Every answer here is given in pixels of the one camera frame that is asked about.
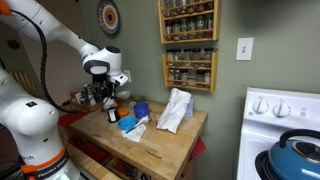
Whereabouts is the upper wooden spice rack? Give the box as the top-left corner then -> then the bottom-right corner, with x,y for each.
158,0 -> 220,44

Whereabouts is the white wall outlet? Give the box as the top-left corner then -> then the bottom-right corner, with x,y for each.
123,70 -> 132,83

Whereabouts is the orange plastic cup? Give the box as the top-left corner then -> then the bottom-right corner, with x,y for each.
118,108 -> 129,118

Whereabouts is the dark blue plastic cup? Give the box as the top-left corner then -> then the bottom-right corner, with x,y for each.
133,102 -> 149,119

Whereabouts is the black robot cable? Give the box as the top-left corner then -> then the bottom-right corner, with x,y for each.
9,9 -> 101,114

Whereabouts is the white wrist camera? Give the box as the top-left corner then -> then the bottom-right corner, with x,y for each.
110,72 -> 129,86

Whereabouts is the white bowl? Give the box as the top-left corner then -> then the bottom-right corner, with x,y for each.
116,90 -> 132,100

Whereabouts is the blue kettle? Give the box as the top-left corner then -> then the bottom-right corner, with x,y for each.
255,129 -> 320,180

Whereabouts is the light blue plastic bowl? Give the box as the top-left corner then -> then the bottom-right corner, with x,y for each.
118,116 -> 136,130

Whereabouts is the decorative wall plate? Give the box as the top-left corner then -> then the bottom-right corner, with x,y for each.
97,0 -> 120,36

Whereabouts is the red cloth under table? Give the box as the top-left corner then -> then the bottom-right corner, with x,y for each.
189,138 -> 206,160

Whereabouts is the small white cloth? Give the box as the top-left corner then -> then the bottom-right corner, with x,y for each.
121,116 -> 150,142

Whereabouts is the lower wooden spice rack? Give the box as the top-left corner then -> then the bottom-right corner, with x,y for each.
162,48 -> 218,93

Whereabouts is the wooden butcher block table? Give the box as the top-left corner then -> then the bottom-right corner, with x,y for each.
71,101 -> 208,180

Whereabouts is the white kitchen stove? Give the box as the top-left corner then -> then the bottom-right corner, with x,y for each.
236,87 -> 320,180

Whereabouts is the wooden spice rack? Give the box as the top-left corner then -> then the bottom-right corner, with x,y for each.
158,0 -> 220,44
162,48 -> 218,93

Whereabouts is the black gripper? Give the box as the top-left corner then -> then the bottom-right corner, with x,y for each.
89,75 -> 115,107

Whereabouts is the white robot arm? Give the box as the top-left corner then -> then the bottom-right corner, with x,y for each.
0,0 -> 127,180

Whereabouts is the white crumpled cloth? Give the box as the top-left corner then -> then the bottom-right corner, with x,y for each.
157,88 -> 193,133

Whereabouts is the black filter holder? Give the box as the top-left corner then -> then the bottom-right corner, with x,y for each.
107,107 -> 120,123

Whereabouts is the white light switch plate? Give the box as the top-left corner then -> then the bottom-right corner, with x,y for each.
236,37 -> 254,61

